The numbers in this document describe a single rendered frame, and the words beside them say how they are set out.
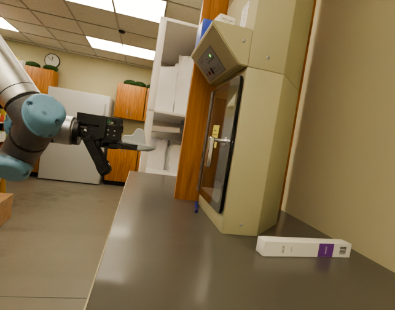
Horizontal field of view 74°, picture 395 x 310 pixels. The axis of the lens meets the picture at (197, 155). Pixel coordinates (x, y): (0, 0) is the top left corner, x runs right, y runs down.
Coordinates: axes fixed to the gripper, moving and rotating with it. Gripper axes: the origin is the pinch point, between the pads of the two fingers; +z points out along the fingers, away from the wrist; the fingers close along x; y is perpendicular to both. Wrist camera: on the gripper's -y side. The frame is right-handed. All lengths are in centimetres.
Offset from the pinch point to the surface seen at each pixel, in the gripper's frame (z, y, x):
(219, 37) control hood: 13.8, 32.9, -3.3
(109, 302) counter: -4.1, -20.2, -36.9
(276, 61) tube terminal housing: 30.6, 29.7, -4.9
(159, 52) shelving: 1, 59, 111
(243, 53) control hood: 20.8, 29.8, -4.9
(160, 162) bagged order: 14, -18, 132
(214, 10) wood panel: 18, 57, 32
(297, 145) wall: 66, 9, 33
